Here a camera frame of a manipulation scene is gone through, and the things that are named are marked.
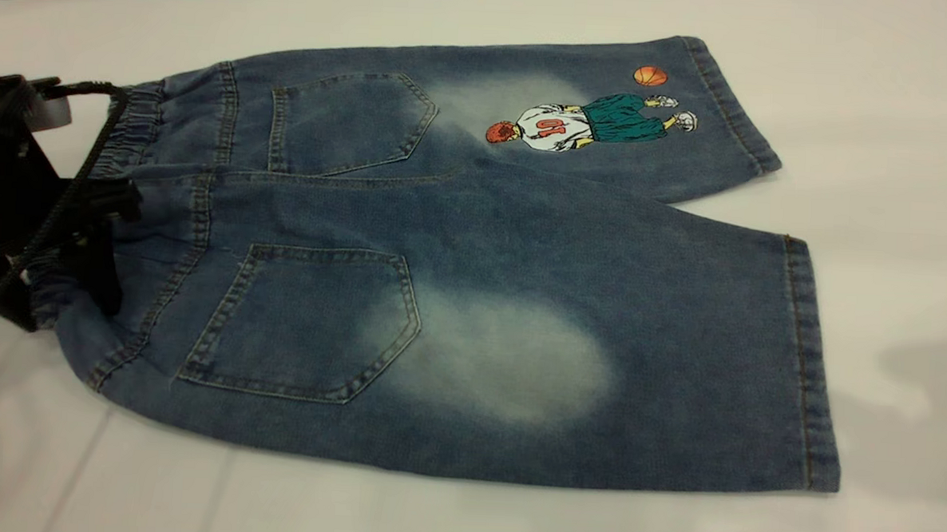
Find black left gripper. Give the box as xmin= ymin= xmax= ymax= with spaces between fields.
xmin=0 ymin=73 xmax=149 ymax=338

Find blue denim shorts with basketball print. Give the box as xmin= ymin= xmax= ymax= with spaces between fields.
xmin=19 ymin=7 xmax=861 ymax=501

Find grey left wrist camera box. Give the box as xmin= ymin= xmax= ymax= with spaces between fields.
xmin=32 ymin=87 xmax=76 ymax=134

